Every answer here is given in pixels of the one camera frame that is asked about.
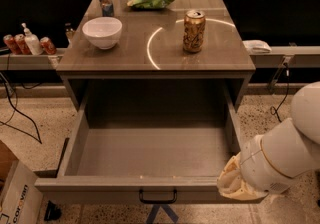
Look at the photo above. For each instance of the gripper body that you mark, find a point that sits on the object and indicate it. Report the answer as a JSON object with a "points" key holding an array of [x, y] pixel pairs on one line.
{"points": [[256, 164]]}

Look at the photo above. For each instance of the grey top drawer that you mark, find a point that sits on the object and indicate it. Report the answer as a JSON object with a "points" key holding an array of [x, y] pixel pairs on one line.
{"points": [[147, 141]]}

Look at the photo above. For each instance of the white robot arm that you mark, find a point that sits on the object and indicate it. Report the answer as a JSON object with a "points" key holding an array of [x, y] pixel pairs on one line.
{"points": [[271, 163]]}

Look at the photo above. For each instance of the grey drawer cabinet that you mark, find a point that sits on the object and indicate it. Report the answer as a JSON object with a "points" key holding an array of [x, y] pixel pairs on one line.
{"points": [[151, 45]]}

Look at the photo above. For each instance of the blue tape cross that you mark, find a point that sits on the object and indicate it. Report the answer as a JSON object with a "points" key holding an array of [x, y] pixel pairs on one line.
{"points": [[162, 211]]}

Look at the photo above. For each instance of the white folded cloth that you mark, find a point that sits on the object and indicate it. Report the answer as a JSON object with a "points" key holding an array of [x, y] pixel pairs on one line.
{"points": [[257, 46]]}

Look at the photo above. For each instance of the gold soda can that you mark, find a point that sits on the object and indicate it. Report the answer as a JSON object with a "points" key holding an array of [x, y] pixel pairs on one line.
{"points": [[194, 27]]}

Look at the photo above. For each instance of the white bowl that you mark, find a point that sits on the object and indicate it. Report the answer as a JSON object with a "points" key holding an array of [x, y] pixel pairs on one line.
{"points": [[103, 32]]}

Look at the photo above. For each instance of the white cardboard box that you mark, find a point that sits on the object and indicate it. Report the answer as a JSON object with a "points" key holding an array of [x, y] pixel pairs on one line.
{"points": [[20, 200]]}

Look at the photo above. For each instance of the red can right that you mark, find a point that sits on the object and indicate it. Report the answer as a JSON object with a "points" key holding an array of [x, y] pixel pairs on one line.
{"points": [[48, 45]]}

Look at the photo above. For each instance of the red can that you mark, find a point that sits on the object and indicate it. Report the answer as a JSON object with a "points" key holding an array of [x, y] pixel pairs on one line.
{"points": [[20, 41], [48, 45], [11, 44]]}

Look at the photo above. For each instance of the white soap dispenser bottle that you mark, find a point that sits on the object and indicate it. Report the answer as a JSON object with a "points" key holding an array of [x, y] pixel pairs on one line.
{"points": [[32, 41]]}

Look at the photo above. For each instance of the red can leftmost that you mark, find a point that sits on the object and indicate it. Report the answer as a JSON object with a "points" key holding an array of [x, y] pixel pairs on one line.
{"points": [[11, 44]]}

